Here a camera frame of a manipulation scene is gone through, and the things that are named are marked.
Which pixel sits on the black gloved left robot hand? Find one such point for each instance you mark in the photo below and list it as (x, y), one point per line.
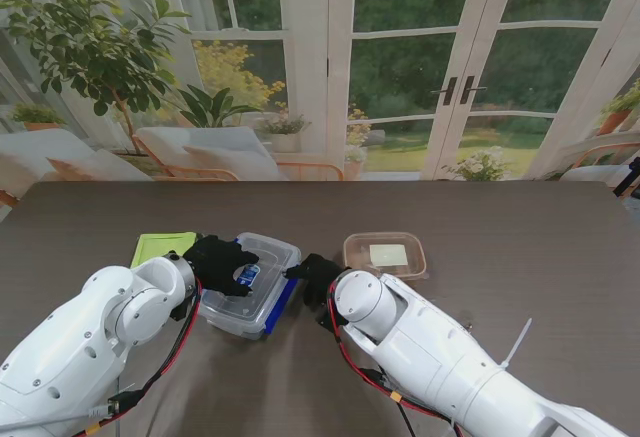
(220, 264)

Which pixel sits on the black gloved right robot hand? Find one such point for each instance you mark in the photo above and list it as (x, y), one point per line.
(317, 277)

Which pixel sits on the clear lid with blue sticker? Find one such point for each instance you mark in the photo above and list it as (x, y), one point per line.
(270, 267)

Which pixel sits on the clear container with blue clips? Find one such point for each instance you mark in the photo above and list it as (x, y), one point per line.
(270, 307)

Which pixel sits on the clear lid with green sheet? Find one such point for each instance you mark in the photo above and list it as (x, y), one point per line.
(155, 249)

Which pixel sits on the clear lid with white label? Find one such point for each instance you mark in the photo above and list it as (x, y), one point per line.
(385, 254)

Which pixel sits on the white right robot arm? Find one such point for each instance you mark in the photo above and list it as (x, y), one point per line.
(450, 357)

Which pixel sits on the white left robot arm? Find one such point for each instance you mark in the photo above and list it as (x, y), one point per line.
(90, 337)

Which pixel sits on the black tripod stand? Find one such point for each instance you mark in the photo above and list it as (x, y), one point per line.
(631, 177)

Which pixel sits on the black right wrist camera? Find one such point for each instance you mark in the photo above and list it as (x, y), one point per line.
(327, 314)

